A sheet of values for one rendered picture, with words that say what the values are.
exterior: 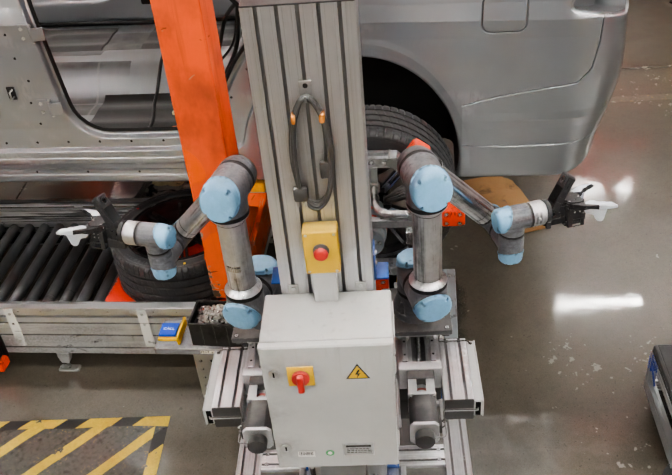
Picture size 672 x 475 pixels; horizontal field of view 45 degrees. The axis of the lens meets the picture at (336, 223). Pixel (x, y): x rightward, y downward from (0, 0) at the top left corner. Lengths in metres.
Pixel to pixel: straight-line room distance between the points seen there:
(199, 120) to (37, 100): 1.03
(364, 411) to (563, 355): 1.73
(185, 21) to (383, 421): 1.39
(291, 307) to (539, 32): 1.58
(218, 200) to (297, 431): 0.66
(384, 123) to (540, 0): 0.72
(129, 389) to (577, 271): 2.22
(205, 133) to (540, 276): 1.99
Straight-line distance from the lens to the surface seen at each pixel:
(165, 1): 2.71
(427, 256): 2.37
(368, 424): 2.24
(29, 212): 4.55
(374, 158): 2.93
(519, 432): 3.46
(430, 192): 2.21
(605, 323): 3.96
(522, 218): 2.43
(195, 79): 2.80
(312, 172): 1.96
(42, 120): 3.76
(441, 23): 3.18
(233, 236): 2.35
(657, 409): 3.43
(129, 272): 3.69
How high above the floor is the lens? 2.64
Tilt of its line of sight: 36 degrees down
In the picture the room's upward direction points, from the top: 5 degrees counter-clockwise
